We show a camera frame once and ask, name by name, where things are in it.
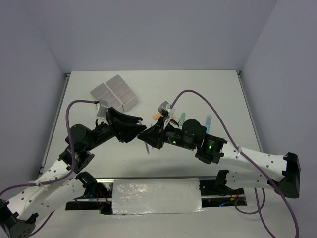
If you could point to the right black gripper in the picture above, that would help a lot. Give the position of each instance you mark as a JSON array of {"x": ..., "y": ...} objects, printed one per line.
[{"x": 153, "y": 135}]

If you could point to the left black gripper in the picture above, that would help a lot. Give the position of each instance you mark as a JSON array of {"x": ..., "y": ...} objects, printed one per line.
[{"x": 126, "y": 133}]

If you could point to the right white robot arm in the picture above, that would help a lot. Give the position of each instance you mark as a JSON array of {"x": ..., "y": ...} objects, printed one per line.
[{"x": 278, "y": 172}]

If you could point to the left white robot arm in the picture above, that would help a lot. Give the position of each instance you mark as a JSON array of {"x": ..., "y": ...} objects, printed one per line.
[{"x": 65, "y": 180}]

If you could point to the orange pink highlighter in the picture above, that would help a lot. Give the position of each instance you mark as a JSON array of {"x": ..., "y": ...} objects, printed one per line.
[{"x": 156, "y": 116}]

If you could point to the right white divided container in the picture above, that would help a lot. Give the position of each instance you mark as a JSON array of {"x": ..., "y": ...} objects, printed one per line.
[{"x": 124, "y": 98}]

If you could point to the white divided container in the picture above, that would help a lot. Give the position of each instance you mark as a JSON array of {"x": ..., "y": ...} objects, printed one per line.
[
  {"x": 124, "y": 98},
  {"x": 102, "y": 92}
]

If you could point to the left white divided container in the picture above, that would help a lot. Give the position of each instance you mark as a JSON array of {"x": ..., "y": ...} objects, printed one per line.
[{"x": 102, "y": 92}]

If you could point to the blue highlighter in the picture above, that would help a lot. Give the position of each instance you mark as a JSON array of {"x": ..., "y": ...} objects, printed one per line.
[{"x": 208, "y": 123}]

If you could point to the silver foil cover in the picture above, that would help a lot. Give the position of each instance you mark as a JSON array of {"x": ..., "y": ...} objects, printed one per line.
[{"x": 156, "y": 196}]

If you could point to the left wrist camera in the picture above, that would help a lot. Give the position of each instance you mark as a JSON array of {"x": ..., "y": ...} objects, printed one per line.
[{"x": 102, "y": 108}]

